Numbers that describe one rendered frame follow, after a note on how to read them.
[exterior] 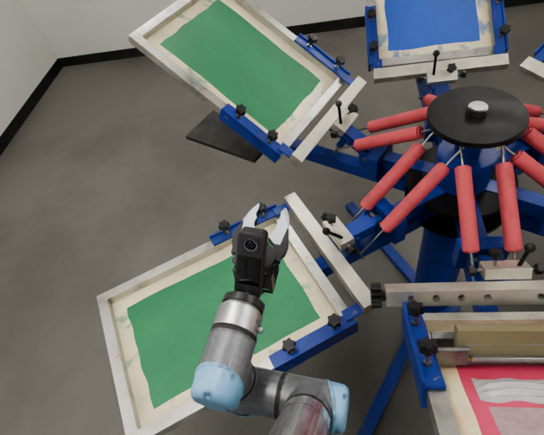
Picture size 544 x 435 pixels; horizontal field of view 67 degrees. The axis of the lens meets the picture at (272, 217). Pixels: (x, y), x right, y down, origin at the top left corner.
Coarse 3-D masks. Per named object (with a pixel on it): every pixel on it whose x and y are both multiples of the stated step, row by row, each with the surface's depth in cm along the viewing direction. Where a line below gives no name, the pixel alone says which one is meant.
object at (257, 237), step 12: (252, 228) 66; (240, 240) 65; (252, 240) 65; (264, 240) 64; (240, 252) 66; (252, 252) 65; (264, 252) 65; (240, 264) 67; (252, 264) 66; (264, 264) 67; (240, 276) 68; (252, 276) 67; (240, 288) 68; (252, 288) 68
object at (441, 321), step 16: (432, 320) 112; (448, 320) 111; (464, 320) 110; (480, 320) 110; (496, 320) 109; (512, 320) 108; (528, 320) 108; (432, 400) 85; (448, 400) 85; (432, 416) 84; (448, 416) 81; (448, 432) 78
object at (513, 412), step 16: (464, 368) 98; (480, 368) 98; (496, 368) 97; (512, 368) 97; (528, 368) 96; (464, 384) 93; (480, 400) 88; (480, 416) 85; (496, 416) 84; (512, 416) 84; (528, 416) 83; (496, 432) 80; (512, 432) 80; (528, 432) 80
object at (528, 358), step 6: (474, 360) 95; (480, 360) 95; (486, 360) 95; (492, 360) 95; (498, 360) 94; (504, 360) 94; (510, 360) 94; (516, 360) 94; (522, 360) 93; (528, 360) 93; (534, 360) 93; (540, 360) 93
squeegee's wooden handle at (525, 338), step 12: (528, 324) 95; (540, 324) 94; (456, 336) 96; (468, 336) 95; (480, 336) 95; (492, 336) 94; (504, 336) 94; (516, 336) 93; (528, 336) 93; (540, 336) 92; (480, 348) 96; (492, 348) 95; (504, 348) 95; (516, 348) 94; (528, 348) 94; (540, 348) 93
